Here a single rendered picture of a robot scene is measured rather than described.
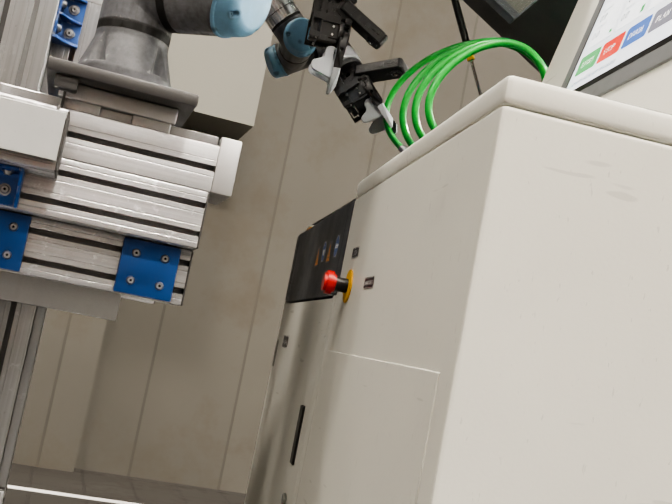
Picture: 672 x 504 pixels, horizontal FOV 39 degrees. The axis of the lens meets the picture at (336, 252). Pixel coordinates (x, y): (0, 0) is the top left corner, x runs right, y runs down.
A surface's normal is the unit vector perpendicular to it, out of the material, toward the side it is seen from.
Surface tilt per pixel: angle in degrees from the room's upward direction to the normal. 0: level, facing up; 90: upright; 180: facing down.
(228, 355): 90
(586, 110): 90
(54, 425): 90
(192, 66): 90
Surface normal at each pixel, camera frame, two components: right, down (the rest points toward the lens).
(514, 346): 0.17, -0.07
